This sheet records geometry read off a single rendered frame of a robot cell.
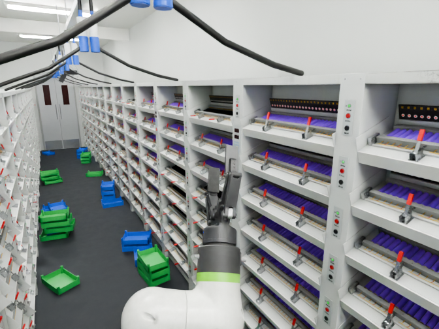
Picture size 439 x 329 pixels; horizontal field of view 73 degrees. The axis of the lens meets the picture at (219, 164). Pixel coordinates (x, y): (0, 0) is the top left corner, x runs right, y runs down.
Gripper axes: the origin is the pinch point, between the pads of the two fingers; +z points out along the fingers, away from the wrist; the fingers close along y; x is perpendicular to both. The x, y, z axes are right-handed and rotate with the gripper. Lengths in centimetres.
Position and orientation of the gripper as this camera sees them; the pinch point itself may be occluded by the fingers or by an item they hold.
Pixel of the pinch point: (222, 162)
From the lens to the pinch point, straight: 73.7
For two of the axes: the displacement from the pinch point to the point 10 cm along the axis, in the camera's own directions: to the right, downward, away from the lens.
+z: 0.3, -9.1, 4.0
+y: 3.1, -3.7, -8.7
